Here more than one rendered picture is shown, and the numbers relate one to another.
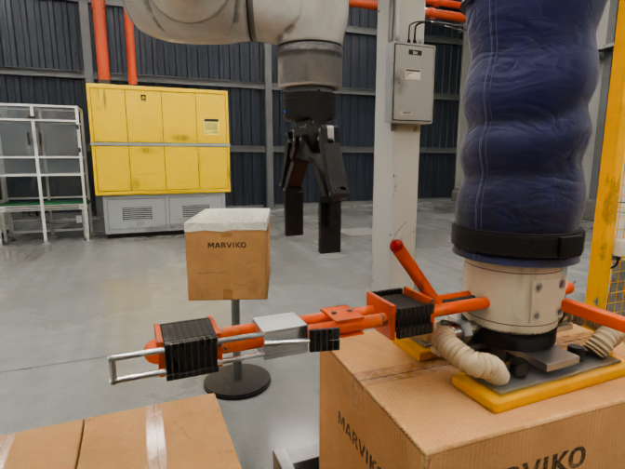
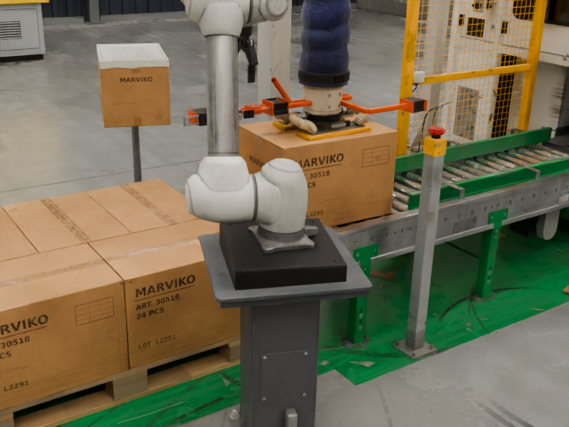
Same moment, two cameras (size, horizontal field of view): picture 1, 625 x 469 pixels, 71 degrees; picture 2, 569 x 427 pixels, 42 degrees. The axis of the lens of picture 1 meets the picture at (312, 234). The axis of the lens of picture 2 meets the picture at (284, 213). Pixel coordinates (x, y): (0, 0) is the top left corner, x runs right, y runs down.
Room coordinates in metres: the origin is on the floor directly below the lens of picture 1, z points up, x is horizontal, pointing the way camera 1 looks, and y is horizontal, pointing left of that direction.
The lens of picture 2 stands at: (-2.33, 0.42, 1.83)
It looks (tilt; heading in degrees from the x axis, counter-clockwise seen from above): 22 degrees down; 348
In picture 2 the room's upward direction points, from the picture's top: 1 degrees clockwise
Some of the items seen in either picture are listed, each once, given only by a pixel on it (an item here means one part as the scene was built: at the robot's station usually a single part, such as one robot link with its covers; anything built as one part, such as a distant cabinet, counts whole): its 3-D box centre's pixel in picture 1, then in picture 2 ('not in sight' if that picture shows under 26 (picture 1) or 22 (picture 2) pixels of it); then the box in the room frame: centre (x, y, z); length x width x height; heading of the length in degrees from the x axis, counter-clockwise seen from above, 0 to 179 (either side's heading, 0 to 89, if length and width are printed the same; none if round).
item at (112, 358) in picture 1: (233, 353); (219, 117); (0.55, 0.11, 1.08); 0.31 x 0.03 x 0.05; 113
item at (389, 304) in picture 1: (399, 311); (275, 106); (0.71, -0.15, 1.08); 0.10 x 0.08 x 0.06; 23
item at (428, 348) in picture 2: not in sight; (414, 345); (0.43, -0.77, 0.01); 0.15 x 0.15 x 0.03; 22
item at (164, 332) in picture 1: (187, 343); (201, 116); (0.58, 0.18, 1.08); 0.08 x 0.07 x 0.05; 113
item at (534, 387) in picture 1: (547, 366); (334, 128); (0.72, -0.42, 0.97); 0.34 x 0.10 x 0.05; 113
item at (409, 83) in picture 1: (410, 84); not in sight; (1.80, -0.39, 1.62); 0.20 x 0.05 x 0.30; 112
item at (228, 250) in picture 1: (232, 249); (132, 83); (2.43, 0.45, 0.82); 0.60 x 0.40 x 0.40; 4
